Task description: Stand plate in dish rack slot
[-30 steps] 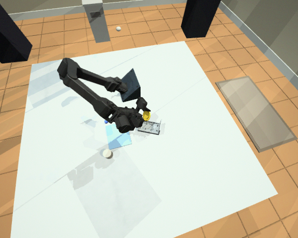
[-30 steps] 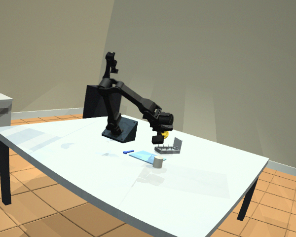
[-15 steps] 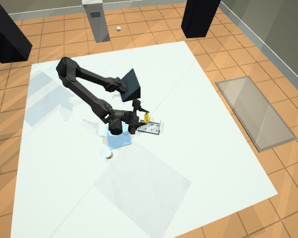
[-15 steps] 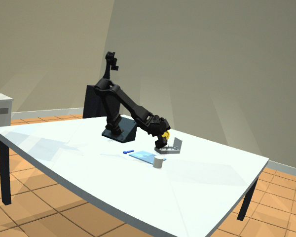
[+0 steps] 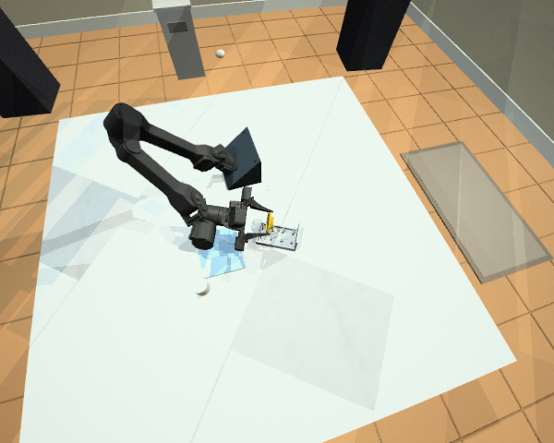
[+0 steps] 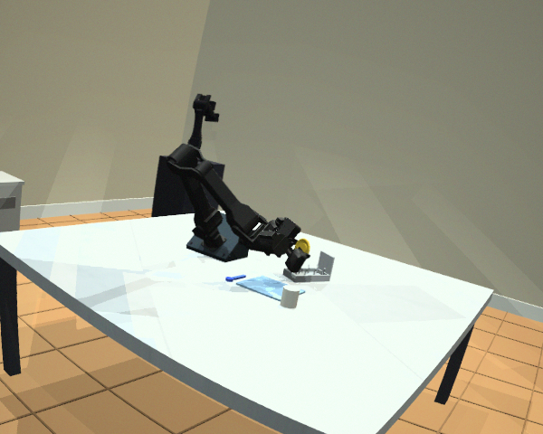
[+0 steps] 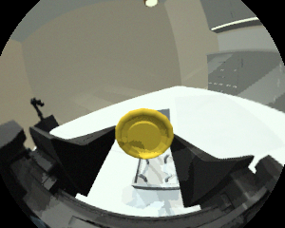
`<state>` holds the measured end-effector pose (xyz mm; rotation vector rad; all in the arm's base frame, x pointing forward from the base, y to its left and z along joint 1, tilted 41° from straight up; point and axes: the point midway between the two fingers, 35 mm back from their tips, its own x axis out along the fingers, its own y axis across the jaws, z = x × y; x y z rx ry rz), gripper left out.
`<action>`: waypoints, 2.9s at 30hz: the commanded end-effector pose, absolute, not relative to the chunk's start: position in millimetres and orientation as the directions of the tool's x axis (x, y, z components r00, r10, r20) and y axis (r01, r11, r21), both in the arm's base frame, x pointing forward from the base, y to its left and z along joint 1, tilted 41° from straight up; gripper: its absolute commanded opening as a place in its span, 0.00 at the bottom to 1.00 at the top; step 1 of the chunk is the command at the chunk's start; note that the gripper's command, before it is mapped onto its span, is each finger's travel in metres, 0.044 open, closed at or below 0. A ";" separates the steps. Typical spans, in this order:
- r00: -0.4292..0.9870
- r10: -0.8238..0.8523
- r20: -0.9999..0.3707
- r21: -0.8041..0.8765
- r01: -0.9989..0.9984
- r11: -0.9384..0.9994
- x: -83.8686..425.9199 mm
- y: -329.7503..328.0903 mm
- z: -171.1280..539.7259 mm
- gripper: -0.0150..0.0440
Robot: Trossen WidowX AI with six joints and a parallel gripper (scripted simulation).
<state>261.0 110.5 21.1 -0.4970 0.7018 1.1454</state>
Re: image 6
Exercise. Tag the yellow plate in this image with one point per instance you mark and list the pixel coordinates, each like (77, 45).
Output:
(304, 245)

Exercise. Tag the light blue flat square mat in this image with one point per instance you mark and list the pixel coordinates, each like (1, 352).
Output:
(264, 286)

